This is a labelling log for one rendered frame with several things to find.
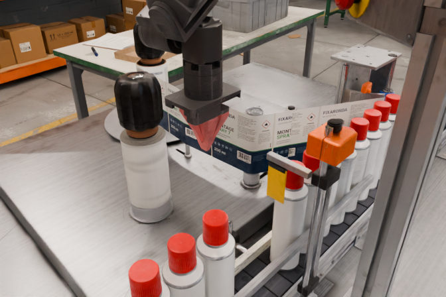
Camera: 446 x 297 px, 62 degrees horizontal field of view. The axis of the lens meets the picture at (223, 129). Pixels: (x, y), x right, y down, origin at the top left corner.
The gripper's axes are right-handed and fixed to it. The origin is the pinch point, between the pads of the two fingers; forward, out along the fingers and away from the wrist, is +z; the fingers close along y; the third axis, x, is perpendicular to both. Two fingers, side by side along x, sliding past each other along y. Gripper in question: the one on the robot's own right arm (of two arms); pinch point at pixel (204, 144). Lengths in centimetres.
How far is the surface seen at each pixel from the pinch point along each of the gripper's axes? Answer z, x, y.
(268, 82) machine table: 28, -49, -82
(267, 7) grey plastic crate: 20, -117, -169
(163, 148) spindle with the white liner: 5.6, -11.4, 0.0
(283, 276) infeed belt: 21.8, 14.9, -3.5
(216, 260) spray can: 5.8, 14.2, 11.8
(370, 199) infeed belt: 21.7, 16.8, -33.1
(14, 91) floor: 113, -333, -64
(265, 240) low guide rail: 18.1, 9.7, -5.1
